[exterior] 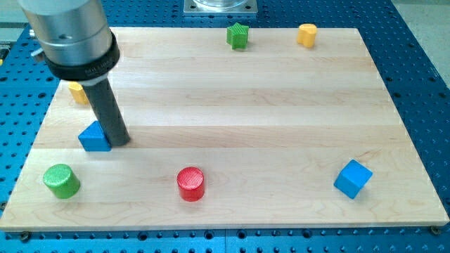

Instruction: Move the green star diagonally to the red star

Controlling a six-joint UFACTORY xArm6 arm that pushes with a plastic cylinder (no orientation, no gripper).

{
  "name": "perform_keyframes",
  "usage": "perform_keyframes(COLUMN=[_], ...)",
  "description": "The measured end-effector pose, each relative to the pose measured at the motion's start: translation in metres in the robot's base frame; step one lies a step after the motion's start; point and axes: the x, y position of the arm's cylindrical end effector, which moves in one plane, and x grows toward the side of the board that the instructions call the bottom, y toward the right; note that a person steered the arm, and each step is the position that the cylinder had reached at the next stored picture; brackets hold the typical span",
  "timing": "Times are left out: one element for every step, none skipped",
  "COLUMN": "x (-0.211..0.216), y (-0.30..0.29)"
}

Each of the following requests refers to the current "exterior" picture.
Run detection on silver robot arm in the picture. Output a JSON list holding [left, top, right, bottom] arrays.
[[18, 0, 120, 86]]

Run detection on green star block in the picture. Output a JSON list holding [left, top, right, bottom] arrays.
[[226, 22, 249, 50]]

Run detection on wooden board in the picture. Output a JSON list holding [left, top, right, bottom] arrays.
[[1, 27, 449, 231]]

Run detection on red cylinder block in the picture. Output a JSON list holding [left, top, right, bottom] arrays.
[[176, 167, 205, 202]]

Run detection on yellow heart block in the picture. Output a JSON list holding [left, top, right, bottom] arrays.
[[297, 23, 317, 48]]

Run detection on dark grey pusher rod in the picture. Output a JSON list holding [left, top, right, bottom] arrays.
[[82, 78, 131, 147]]

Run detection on blue triangle block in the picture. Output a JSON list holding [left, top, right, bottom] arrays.
[[78, 121, 111, 152]]

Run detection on blue cube block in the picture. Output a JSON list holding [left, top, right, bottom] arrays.
[[333, 160, 373, 199]]

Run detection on yellow block behind rod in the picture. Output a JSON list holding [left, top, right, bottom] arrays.
[[68, 82, 89, 105]]

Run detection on green cylinder block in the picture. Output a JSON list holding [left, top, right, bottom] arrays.
[[43, 164, 81, 199]]

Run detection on left board clamp screw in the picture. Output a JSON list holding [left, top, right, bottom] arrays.
[[19, 231, 31, 242]]

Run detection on board clamp screw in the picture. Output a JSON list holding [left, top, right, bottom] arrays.
[[19, 231, 31, 242], [429, 226, 442, 235]]

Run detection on right board clamp screw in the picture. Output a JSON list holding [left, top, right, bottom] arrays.
[[429, 226, 442, 235]]

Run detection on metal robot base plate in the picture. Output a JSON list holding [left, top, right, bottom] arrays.
[[184, 0, 258, 14]]

